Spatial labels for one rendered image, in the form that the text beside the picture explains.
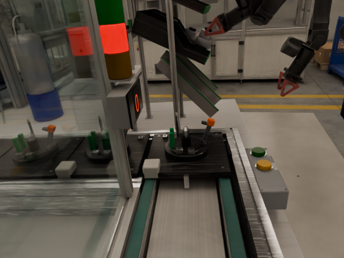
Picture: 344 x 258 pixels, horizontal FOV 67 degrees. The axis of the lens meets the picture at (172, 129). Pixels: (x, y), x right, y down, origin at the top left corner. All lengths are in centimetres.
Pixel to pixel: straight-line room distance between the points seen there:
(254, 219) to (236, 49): 427
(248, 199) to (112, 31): 47
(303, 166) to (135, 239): 62
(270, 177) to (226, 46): 412
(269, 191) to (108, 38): 50
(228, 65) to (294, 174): 398
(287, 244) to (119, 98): 51
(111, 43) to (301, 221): 62
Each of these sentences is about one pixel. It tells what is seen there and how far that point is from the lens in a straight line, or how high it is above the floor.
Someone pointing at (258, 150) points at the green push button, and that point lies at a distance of 82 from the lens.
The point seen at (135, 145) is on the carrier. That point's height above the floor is 97.
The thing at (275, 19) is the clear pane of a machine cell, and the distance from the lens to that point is 474.
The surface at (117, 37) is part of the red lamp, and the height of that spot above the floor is 134.
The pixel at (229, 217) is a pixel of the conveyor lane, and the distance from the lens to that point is 63.
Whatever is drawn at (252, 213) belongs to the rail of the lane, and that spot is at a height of 96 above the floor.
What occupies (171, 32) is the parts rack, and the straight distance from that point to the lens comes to 90.
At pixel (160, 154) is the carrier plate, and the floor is 97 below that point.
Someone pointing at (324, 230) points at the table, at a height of 86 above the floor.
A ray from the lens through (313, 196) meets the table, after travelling 87.
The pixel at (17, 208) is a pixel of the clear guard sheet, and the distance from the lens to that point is 31.
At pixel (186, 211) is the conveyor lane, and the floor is 92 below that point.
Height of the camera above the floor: 139
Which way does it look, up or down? 26 degrees down
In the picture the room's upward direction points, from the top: 5 degrees counter-clockwise
